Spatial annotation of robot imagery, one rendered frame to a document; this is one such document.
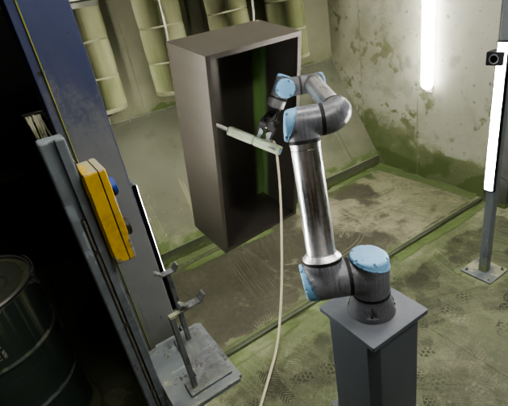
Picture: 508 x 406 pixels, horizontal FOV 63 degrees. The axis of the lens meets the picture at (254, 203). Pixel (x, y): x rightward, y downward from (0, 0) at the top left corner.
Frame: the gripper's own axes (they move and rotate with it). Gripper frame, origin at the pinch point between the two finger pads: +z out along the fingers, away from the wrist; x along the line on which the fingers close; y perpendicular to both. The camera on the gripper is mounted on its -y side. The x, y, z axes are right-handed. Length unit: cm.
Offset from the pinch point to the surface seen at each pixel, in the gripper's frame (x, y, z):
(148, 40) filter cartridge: 122, 63, -26
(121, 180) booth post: 24, -81, 18
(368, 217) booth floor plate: -69, 137, 48
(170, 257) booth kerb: 57, 62, 122
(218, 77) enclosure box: 41, 17, -23
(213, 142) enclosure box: 19.6, -16.0, 5.3
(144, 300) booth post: 6, -70, 68
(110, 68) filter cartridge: 130, 39, -1
